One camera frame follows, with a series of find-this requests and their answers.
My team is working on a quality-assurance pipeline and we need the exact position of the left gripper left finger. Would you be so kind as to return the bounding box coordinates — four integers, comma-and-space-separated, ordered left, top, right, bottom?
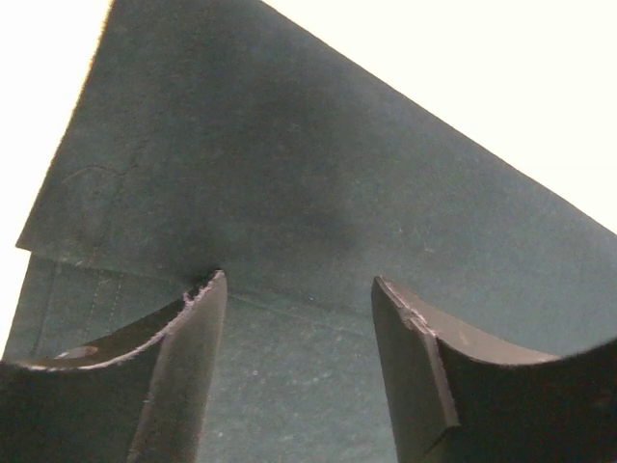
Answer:
1, 270, 227, 462

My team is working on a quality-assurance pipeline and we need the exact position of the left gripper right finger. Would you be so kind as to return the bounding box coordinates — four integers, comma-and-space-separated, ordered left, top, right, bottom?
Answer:
371, 278, 616, 462

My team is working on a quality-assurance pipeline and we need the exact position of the black t shirt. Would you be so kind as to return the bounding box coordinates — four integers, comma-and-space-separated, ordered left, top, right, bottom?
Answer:
1, 1, 616, 462

